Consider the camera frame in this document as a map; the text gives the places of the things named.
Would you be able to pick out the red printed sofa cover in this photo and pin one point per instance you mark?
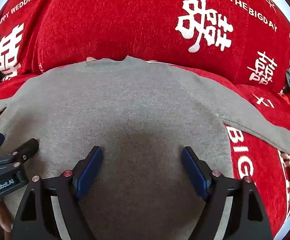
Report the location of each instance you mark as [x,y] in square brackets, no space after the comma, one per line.
[124,22]

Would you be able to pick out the grey knit sweater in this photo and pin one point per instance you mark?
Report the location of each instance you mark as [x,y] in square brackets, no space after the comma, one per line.
[134,110]

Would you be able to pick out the person's left hand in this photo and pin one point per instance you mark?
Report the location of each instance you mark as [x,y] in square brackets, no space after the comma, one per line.
[4,217]

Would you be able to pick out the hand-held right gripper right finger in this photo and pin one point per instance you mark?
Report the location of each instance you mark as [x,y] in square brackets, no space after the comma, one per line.
[195,173]

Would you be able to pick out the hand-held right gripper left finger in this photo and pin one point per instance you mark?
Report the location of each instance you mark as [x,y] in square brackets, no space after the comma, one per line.
[89,173]

